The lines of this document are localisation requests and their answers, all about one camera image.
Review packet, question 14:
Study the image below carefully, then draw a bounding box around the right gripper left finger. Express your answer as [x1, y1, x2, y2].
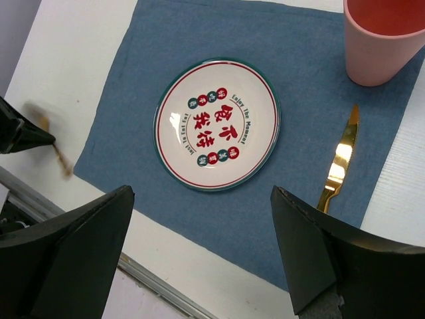
[1, 185, 135, 318]

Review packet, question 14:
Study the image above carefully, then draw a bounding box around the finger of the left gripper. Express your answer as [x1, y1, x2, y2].
[1, 97, 56, 154]

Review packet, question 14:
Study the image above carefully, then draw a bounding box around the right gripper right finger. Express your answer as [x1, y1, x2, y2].
[271, 187, 424, 318]

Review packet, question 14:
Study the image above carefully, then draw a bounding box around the gold fork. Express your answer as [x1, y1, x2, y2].
[23, 102, 74, 179]

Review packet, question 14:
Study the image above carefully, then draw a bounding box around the gold knife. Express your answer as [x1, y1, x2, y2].
[317, 104, 360, 214]

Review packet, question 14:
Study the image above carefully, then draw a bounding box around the white plate with red characters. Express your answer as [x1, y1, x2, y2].
[153, 57, 282, 191]

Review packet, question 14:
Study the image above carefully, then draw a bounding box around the pink cup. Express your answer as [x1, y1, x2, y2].
[343, 1, 424, 86]

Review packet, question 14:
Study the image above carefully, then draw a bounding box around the blue cloth napkin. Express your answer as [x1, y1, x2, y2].
[75, 1, 424, 289]

